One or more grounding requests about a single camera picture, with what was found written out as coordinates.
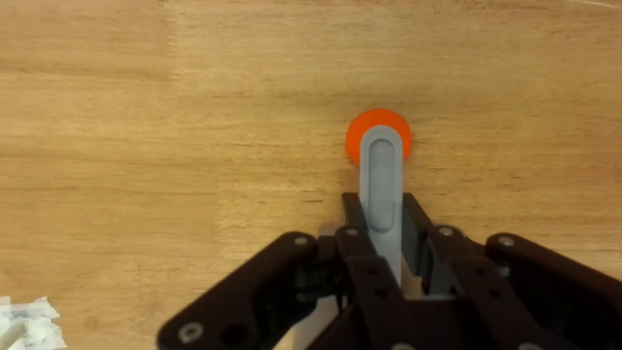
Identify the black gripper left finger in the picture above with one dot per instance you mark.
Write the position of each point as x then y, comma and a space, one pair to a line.
272, 299

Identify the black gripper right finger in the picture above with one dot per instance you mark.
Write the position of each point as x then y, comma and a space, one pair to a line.
517, 293

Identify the grey cup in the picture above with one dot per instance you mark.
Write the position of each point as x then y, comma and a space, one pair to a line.
381, 182

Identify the white peg stand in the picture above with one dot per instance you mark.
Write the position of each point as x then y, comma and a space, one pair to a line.
25, 324

